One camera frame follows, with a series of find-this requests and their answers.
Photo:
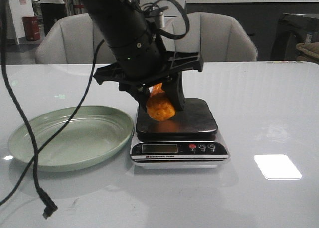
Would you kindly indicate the black silver kitchen scale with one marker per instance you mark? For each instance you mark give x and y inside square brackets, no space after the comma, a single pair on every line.
[190,139]

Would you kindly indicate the grey upholstered chair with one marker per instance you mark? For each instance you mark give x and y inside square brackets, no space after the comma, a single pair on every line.
[72,40]
[218,38]

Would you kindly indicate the red bin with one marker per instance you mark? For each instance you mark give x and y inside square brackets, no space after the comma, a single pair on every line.
[31,28]

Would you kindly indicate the black appliance at right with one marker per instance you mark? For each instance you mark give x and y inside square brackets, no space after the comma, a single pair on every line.
[293,28]

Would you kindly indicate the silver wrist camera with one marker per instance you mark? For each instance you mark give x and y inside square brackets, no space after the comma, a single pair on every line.
[155,16]

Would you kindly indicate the right grey upholstered chair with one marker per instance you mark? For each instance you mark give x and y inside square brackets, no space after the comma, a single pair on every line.
[218,38]

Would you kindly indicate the light green oval plate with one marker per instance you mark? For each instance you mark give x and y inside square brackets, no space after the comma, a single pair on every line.
[95,134]

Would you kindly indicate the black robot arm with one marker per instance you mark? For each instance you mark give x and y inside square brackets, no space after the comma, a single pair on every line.
[141,57]

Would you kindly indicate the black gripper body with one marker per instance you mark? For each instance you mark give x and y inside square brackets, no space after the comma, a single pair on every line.
[175,63]

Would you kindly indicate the dark grey counter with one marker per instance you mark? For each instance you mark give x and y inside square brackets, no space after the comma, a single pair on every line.
[259,18]

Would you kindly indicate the left grey upholstered chair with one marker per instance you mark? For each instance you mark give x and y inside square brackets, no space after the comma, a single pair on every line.
[72,40]

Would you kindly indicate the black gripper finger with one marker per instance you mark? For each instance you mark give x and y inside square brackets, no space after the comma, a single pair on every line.
[140,94]
[174,90]

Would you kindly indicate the yellow corn cob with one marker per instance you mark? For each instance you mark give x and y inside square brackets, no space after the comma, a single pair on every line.
[159,106]

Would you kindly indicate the beige cushion at right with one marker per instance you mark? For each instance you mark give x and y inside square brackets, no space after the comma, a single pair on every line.
[308,52]

